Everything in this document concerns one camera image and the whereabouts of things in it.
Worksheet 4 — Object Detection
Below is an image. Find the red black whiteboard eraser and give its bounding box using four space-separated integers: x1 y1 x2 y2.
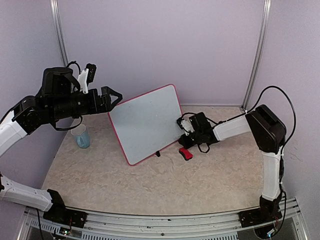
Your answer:
178 147 193 161

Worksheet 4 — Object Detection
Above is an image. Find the pink framed whiteboard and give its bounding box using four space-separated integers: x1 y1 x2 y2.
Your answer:
108 84 183 166

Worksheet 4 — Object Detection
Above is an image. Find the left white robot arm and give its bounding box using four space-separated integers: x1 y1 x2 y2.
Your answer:
0 63 123 223

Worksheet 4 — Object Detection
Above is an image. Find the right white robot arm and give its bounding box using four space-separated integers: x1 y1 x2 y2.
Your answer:
176 104 287 222

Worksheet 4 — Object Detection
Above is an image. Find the light blue ceramic mug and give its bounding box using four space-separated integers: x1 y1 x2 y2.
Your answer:
70 124 91 149

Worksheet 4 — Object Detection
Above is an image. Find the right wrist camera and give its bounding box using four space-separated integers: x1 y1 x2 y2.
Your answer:
176 117 194 135

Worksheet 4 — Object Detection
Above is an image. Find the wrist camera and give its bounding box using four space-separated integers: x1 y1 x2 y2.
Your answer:
77 63 97 94
176 117 194 135

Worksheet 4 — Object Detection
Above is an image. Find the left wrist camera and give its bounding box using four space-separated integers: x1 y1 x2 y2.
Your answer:
77 63 97 94

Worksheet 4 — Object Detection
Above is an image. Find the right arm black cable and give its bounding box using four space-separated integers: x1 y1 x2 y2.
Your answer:
181 85 298 153

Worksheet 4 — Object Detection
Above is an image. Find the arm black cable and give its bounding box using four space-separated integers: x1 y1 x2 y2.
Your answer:
53 60 86 132
181 85 298 153

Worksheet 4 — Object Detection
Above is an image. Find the wire whiteboard easel stand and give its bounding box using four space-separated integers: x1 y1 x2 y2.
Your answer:
155 151 161 158

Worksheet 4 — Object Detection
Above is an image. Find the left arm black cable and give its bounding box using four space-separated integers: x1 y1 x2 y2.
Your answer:
53 60 86 132

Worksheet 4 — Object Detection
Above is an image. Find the right aluminium frame post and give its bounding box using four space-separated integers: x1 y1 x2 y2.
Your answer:
241 0 272 110

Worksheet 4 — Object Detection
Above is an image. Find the aluminium frame post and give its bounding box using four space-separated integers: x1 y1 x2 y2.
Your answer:
241 0 272 110
49 0 69 66

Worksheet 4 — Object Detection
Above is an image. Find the left aluminium frame post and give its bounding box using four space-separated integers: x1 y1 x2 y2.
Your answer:
49 0 69 66

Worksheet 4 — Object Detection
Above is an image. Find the front aluminium rail base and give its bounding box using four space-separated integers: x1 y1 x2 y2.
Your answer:
17 198 308 240

